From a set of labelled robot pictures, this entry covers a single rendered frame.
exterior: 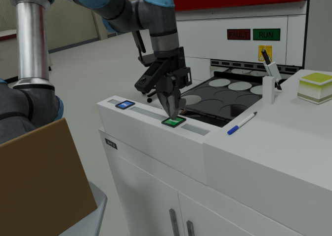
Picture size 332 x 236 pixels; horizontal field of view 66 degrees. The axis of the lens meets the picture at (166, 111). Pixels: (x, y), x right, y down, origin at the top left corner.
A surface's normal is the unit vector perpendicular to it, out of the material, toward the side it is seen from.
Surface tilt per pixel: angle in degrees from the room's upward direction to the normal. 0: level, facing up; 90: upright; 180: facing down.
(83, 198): 90
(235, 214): 90
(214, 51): 90
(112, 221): 0
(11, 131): 24
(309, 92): 90
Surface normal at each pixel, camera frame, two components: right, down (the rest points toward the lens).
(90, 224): -0.15, -0.89
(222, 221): -0.71, 0.40
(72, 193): 0.68, 0.22
